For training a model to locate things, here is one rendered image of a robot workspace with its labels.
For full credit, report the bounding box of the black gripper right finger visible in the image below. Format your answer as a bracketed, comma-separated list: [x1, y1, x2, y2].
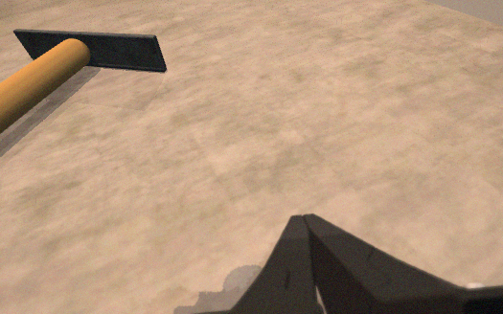
[303, 213, 503, 314]

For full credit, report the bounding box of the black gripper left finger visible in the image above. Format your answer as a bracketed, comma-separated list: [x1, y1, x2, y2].
[194, 214, 324, 314]

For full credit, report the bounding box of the orange-handled screwdriver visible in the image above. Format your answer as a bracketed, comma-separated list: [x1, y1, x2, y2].
[463, 283, 486, 288]

